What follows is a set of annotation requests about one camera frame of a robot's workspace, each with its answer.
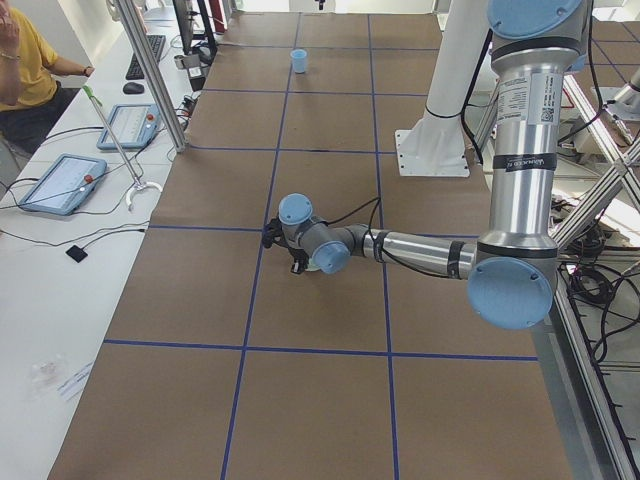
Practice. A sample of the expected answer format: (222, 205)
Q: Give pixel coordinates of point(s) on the person in yellow shirt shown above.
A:
(32, 99)

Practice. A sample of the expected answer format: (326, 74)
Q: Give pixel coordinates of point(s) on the blue teach pendant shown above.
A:
(65, 185)
(135, 125)

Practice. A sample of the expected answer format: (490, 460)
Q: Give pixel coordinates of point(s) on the small black square pad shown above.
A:
(76, 253)

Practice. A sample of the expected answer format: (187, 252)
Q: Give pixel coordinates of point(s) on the blue teach pendant near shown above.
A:
(65, 185)

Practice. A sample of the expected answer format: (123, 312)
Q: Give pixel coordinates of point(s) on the white pedestal column base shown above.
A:
(435, 146)

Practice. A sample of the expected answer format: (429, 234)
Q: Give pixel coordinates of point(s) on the reacher grabber stick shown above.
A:
(109, 141)

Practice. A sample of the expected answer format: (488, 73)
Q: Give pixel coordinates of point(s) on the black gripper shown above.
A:
(298, 262)

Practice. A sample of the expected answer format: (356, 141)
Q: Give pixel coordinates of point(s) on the blue teach pendant far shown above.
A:
(135, 125)

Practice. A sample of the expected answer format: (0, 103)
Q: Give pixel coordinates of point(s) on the black computer mouse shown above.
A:
(133, 88)

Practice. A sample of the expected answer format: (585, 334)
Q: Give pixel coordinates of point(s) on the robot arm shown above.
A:
(488, 224)

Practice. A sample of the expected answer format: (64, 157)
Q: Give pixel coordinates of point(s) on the pale green bowl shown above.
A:
(312, 266)

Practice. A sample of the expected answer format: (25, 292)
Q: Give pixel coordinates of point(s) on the aluminium frame post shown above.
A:
(134, 28)

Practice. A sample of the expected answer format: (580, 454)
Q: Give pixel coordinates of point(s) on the light blue plastic cup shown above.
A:
(299, 61)

